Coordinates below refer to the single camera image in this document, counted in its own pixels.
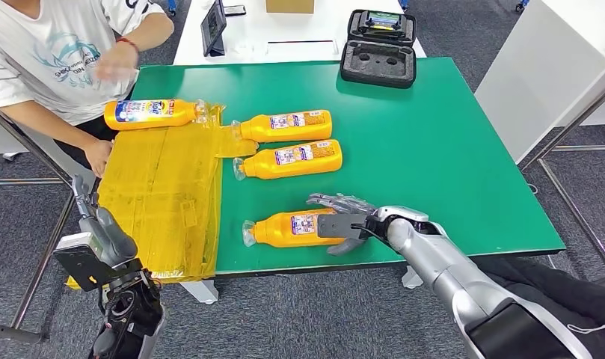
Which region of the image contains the person's right hand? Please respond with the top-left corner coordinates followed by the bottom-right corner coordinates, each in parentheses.
top-left (84, 139), bottom-right (115, 178)

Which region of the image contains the person's left hand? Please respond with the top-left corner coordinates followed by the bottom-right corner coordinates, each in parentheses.
top-left (93, 42), bottom-right (140, 85)

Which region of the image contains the black handheld controller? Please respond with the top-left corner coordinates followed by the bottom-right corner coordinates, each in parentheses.
top-left (357, 11), bottom-right (408, 33)

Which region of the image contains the white table foot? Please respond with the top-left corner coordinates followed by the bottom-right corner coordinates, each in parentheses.
top-left (180, 280), bottom-right (219, 306)
top-left (401, 265), bottom-right (425, 289)

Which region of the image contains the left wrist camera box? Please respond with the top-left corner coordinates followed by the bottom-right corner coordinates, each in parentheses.
top-left (52, 231), bottom-right (119, 292)

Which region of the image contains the yellow taped cardboard mat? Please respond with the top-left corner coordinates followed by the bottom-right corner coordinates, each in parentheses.
top-left (65, 100), bottom-right (260, 292)

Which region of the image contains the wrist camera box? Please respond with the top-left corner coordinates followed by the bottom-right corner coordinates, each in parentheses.
top-left (52, 231), bottom-right (119, 292)
top-left (316, 212), bottom-right (370, 241)

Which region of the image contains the black tablet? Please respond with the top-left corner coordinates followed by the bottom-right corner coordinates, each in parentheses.
top-left (200, 0), bottom-right (228, 58)

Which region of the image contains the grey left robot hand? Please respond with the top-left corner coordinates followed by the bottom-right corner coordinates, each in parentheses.
top-left (71, 174), bottom-right (139, 269)

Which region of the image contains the black garment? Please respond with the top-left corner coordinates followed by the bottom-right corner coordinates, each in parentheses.
top-left (473, 257), bottom-right (605, 359)

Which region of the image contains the white table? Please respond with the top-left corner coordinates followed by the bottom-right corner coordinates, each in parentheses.
top-left (172, 0), bottom-right (427, 67)

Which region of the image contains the orange detergent bottle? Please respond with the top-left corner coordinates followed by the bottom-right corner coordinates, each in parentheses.
top-left (230, 109), bottom-right (334, 144)
top-left (103, 98), bottom-right (206, 132)
top-left (242, 208), bottom-right (353, 249)
top-left (232, 139), bottom-right (344, 181)

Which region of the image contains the black foam-lined case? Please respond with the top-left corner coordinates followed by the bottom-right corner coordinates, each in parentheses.
top-left (340, 9), bottom-right (417, 90)

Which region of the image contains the brown cardboard box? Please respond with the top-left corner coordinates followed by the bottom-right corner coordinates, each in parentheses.
top-left (265, 0), bottom-right (315, 15)

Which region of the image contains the white flat panel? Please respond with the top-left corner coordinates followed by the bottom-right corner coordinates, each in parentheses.
top-left (265, 40), bottom-right (340, 63)

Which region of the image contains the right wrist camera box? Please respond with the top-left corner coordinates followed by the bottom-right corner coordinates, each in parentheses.
top-left (316, 212), bottom-right (370, 241)

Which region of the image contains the person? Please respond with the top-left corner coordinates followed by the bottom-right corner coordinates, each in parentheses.
top-left (0, 0), bottom-right (176, 180)

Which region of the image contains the steel table frame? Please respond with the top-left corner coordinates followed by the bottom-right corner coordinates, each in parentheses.
top-left (519, 46), bottom-right (605, 276)
top-left (0, 106), bottom-right (99, 346)

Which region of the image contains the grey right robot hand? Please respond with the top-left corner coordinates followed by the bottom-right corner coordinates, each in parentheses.
top-left (305, 192), bottom-right (381, 257)

